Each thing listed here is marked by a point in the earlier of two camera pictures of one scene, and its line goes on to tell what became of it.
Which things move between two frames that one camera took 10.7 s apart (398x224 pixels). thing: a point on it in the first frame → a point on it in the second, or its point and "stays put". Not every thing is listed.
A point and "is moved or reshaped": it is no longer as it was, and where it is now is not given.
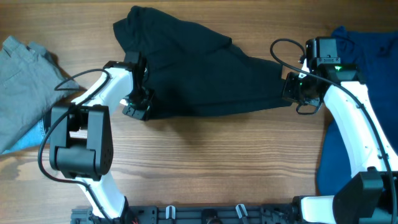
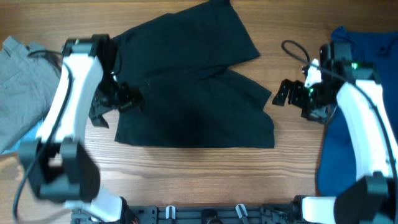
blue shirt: (377, 54) stays put
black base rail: (235, 213) stays put
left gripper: (140, 101) → (104, 101)
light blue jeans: (33, 137) stays put
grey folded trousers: (33, 81) stays put
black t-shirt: (194, 70) is moved or reshaped
